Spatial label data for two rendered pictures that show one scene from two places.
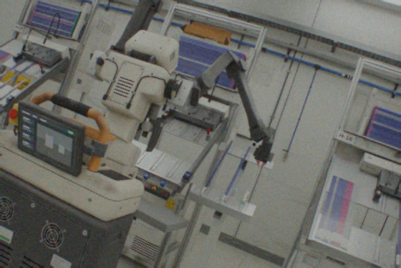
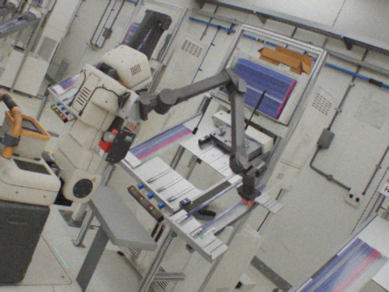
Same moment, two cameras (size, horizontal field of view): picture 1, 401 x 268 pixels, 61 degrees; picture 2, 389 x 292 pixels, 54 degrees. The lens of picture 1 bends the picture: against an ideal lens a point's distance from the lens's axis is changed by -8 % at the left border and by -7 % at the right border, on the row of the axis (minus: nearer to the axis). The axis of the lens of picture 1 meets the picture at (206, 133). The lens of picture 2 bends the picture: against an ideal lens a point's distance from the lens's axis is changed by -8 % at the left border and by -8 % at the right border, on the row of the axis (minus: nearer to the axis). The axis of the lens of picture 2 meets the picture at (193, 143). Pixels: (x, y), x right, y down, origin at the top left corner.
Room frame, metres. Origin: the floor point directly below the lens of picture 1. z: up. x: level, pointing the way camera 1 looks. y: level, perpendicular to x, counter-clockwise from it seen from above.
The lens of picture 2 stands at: (0.22, -0.92, 1.39)
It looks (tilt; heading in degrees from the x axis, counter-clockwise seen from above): 8 degrees down; 29
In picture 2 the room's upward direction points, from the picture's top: 27 degrees clockwise
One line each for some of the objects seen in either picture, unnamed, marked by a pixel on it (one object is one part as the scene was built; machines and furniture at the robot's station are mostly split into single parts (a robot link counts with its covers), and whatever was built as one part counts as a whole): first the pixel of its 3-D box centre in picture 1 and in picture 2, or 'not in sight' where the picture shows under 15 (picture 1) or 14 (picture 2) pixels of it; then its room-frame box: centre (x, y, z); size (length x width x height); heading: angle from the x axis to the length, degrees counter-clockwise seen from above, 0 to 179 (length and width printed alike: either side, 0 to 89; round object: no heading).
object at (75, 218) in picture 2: not in sight; (94, 176); (2.51, 1.01, 0.39); 0.24 x 0.24 x 0.78; 74
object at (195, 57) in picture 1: (207, 62); (261, 88); (2.63, 0.17, 1.52); 0.51 x 0.13 x 0.27; 74
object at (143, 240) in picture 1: (148, 214); (185, 244); (2.77, 0.19, 0.31); 0.70 x 0.65 x 0.62; 74
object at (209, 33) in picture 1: (217, 36); (292, 60); (2.95, 0.19, 1.82); 0.68 x 0.30 x 0.20; 74
